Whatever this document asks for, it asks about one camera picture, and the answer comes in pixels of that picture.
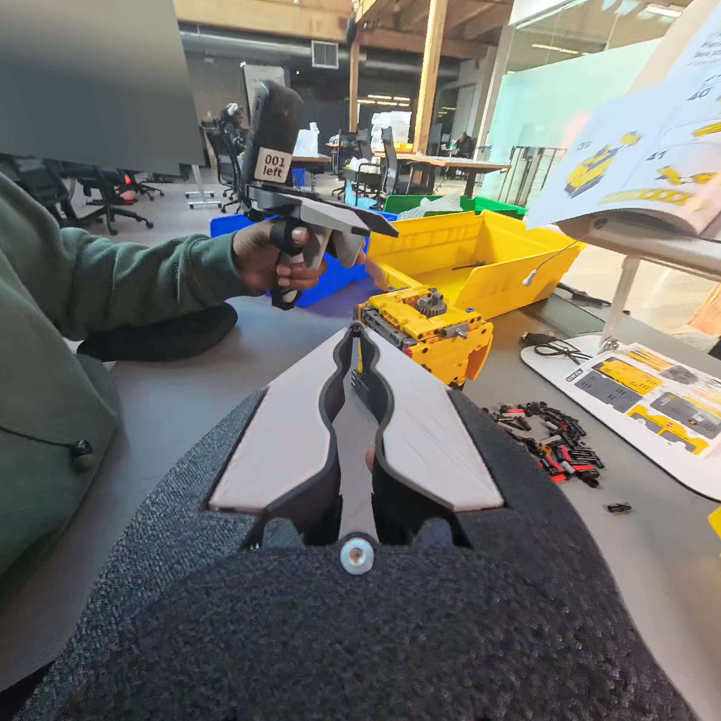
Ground wooden ceiling post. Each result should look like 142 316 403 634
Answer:
413 0 449 157

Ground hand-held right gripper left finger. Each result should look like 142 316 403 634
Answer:
208 327 356 513

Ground lego instruction booklet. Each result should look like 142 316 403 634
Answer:
525 17 721 237

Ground wooden book stand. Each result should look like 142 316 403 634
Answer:
521 0 721 503

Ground green plastic bin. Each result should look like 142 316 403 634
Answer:
383 193 528 220

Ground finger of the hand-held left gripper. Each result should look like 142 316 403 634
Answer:
297 197 400 237

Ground long wooden table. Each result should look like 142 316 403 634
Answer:
372 150 511 196

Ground yellow grey sticker sheet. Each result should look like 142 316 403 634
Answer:
565 342 721 458

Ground thin black cable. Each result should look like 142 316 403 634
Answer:
521 331 593 367

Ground stack of clear boxes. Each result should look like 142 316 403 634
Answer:
371 110 413 145

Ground black office chair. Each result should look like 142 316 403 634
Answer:
202 104 250 216
56 160 165 236
379 126 430 196

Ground thin black cord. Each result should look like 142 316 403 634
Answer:
0 425 98 473

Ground yellow lego model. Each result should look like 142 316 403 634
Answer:
354 285 495 391

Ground small black red lego pieces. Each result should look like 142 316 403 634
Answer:
483 401 633 514

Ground white plastic bag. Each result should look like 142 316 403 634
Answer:
293 122 322 158

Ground blue plastic bin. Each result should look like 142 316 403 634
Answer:
210 211 401 309

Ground bubble wrap sheet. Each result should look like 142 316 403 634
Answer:
399 193 469 222

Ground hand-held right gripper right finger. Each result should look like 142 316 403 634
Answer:
360 328 505 512

